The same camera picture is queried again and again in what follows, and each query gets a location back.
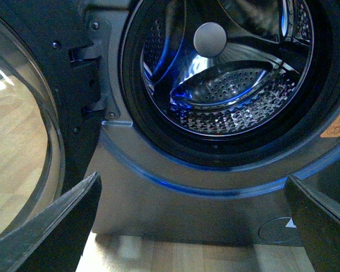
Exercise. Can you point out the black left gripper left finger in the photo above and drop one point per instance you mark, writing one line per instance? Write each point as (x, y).
(54, 239)

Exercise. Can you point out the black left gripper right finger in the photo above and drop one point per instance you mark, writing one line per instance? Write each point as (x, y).
(317, 219)

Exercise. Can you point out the washing machine glass door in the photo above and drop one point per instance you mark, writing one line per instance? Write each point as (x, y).
(49, 105)

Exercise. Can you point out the dark grey washing machine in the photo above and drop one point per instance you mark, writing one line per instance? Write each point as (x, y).
(163, 183)

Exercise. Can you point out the white tape piece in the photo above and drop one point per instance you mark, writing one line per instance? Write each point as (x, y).
(290, 224)

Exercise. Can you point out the stainless steel washer drum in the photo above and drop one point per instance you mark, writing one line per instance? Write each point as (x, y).
(222, 68)

